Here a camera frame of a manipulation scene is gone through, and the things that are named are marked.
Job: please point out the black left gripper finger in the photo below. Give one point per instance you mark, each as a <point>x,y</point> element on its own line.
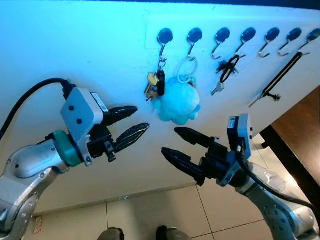
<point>131,137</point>
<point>120,113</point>

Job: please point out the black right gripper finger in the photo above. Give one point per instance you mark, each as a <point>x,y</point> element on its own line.
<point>195,138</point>
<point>182,164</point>

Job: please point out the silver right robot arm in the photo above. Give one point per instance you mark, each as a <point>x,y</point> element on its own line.
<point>272,210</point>

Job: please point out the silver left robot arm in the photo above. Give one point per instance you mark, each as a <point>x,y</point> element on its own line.
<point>25,165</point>

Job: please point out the key bunch with black fob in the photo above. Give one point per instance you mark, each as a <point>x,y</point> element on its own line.
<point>160,82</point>

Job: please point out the dark brown wooden table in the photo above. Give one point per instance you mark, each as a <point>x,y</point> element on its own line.
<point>300,127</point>

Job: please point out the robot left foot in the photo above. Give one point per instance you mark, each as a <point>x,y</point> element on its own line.
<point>111,234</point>

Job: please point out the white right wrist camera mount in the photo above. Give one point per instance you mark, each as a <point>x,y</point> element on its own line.
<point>242,132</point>

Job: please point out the blue round wall hook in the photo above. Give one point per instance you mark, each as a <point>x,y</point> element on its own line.
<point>294,34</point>
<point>165,36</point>
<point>313,34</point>
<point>248,34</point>
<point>272,34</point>
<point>194,35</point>
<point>222,35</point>

